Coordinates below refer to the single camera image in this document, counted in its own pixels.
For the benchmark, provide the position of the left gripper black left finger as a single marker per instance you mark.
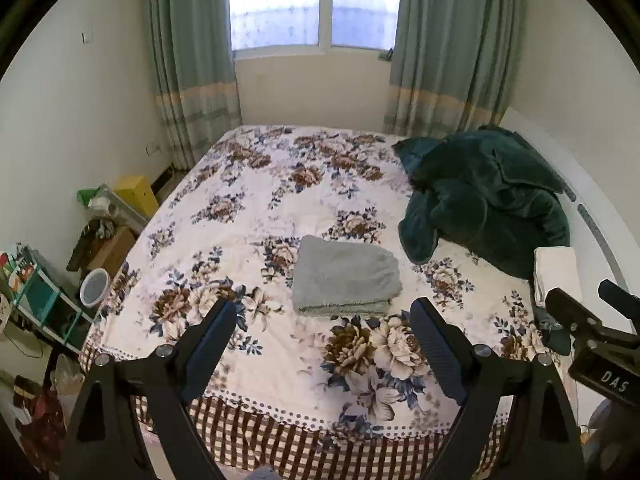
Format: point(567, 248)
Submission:
point(104, 439)

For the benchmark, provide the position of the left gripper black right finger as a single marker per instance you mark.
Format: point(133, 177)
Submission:
point(541, 440)

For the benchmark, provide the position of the grey fleece pants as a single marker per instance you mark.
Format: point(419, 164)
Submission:
point(342, 278)

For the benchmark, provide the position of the dark folded clothes stack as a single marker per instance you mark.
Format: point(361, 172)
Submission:
point(553, 334)

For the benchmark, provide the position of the white headboard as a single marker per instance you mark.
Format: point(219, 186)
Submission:
point(603, 245)

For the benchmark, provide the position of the white waste bin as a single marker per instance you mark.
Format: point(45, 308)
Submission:
point(94, 287)

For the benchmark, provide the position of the teal white shelf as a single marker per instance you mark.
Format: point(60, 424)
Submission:
point(37, 299)

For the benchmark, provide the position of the brown cardboard box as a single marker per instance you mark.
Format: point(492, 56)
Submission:
point(102, 245)

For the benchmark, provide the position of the dark green fleece robe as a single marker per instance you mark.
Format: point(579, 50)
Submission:
point(488, 191)

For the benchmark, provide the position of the yellow box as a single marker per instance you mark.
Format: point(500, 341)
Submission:
point(136, 191)

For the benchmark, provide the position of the right green curtain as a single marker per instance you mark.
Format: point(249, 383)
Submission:
point(453, 65)

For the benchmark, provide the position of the green curtain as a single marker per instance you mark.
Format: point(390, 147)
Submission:
point(453, 65)
point(196, 89)

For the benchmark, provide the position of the left green curtain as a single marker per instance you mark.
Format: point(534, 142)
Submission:
point(196, 89)

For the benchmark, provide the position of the window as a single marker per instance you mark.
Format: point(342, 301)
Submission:
point(291, 27)

